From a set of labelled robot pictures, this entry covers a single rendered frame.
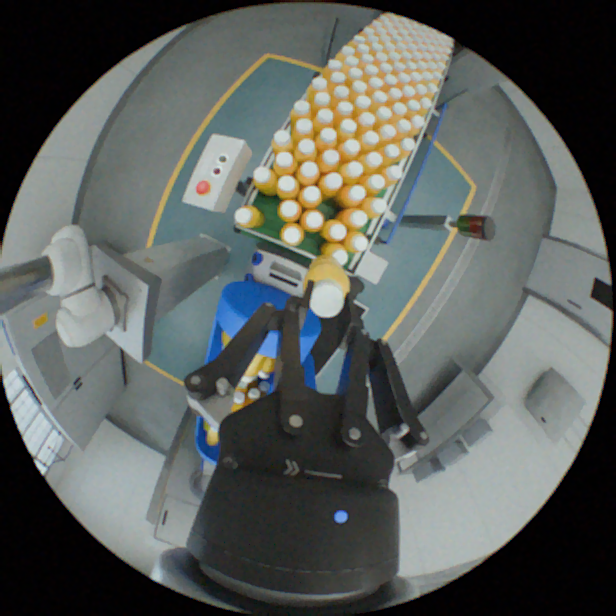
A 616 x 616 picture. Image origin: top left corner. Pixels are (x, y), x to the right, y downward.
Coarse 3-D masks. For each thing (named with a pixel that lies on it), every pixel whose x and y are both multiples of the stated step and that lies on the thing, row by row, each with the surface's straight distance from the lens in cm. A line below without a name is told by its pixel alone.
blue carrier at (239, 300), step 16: (224, 288) 52; (240, 288) 55; (256, 288) 59; (272, 288) 64; (224, 304) 46; (240, 304) 47; (256, 304) 49; (224, 320) 46; (240, 320) 42; (272, 336) 41; (304, 336) 45; (208, 352) 63; (272, 352) 44; (304, 352) 49; (272, 384) 53; (208, 448) 115
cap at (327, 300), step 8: (320, 288) 22; (328, 288) 22; (336, 288) 22; (312, 296) 22; (320, 296) 22; (328, 296) 22; (336, 296) 22; (312, 304) 22; (320, 304) 22; (328, 304) 22; (336, 304) 22; (320, 312) 22; (328, 312) 23; (336, 312) 23
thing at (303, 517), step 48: (240, 432) 9; (240, 480) 6; (288, 480) 6; (336, 480) 6; (384, 480) 10; (192, 528) 8; (240, 528) 6; (288, 528) 6; (336, 528) 6; (384, 528) 7; (240, 576) 6; (288, 576) 6; (336, 576) 6; (384, 576) 7
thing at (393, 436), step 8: (384, 432) 13; (392, 432) 12; (400, 432) 12; (384, 440) 12; (392, 440) 12; (400, 440) 12; (392, 448) 12; (400, 448) 12; (408, 448) 12; (400, 456) 12; (408, 456) 13
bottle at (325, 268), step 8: (320, 256) 37; (328, 256) 36; (312, 264) 31; (320, 264) 27; (328, 264) 27; (336, 264) 29; (312, 272) 26; (320, 272) 25; (328, 272) 25; (336, 272) 25; (344, 272) 27; (304, 280) 27; (320, 280) 24; (328, 280) 24; (336, 280) 24; (344, 280) 25; (304, 288) 26; (344, 288) 25; (344, 296) 25
